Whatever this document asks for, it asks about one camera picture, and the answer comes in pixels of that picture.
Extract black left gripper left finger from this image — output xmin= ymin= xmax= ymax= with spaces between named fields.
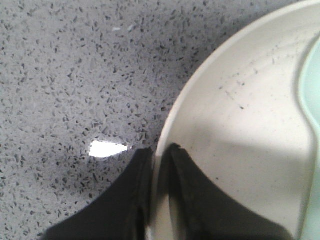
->
xmin=43 ymin=148 xmax=153 ymax=240

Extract light blue plastic spoon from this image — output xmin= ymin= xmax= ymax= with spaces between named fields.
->
xmin=298 ymin=40 xmax=320 ymax=240

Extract beige speckled plate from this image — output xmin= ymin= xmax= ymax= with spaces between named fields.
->
xmin=149 ymin=0 xmax=320 ymax=240

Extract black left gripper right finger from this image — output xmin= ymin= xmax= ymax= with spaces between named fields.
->
xmin=167 ymin=143 xmax=292 ymax=240

